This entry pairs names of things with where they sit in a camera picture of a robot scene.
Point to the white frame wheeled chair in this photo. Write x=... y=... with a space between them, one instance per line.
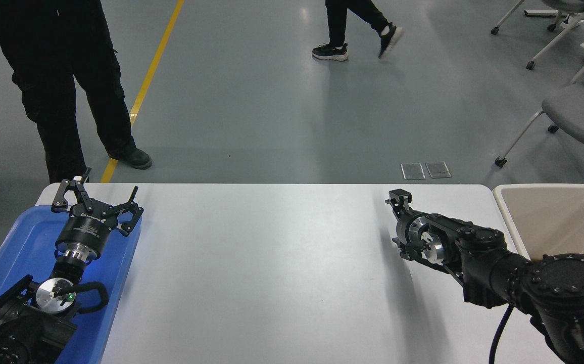
x=570 y=5

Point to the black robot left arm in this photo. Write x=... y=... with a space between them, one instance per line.
x=14 y=328

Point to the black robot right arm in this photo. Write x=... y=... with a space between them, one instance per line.
x=565 y=283

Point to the large pale plastic bin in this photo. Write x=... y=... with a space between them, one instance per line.
x=565 y=217

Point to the grey seat wheeled chair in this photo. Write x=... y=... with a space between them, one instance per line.
x=580 y=108

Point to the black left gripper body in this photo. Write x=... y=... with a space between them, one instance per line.
x=86 y=228

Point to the blue plastic tray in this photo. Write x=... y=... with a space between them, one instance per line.
x=19 y=237

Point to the person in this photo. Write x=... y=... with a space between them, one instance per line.
x=44 y=76
x=340 y=25

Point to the metal floor plate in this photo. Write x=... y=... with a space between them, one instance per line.
x=438 y=169
x=413 y=171

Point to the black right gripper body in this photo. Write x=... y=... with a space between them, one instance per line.
x=402 y=233

